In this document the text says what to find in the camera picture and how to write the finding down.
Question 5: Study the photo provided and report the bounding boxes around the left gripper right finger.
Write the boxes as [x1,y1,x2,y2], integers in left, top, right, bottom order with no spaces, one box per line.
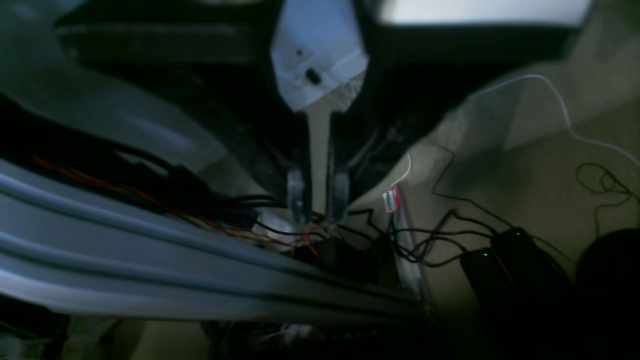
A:
[326,0,583,223]

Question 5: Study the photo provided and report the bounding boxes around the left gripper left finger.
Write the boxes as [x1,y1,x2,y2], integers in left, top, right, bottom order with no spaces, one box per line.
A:
[55,0,313,223]

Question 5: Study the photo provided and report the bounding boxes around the clear tube with red label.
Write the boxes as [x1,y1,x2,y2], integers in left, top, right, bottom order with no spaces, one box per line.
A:
[382,186,432,305]

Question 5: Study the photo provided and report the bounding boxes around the black power adapter brick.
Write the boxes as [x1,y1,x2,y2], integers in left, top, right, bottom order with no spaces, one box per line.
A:
[490,227,573,309]

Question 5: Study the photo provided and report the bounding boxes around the dark round object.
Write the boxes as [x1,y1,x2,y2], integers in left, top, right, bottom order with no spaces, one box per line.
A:
[576,228,640,321]

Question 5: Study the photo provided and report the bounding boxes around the white bracket plate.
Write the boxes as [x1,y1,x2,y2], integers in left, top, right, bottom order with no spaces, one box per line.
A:
[270,0,369,111]

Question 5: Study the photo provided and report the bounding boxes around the tangled black floor cables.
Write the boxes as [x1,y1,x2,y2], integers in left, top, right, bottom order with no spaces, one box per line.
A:
[215,145,640,268]

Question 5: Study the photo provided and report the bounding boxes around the thin white cable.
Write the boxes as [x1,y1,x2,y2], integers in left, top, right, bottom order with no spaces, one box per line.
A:
[390,74,640,187]

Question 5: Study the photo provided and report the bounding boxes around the grey aluminium frame rail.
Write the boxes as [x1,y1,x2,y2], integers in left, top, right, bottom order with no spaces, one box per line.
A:
[1,159,426,325]

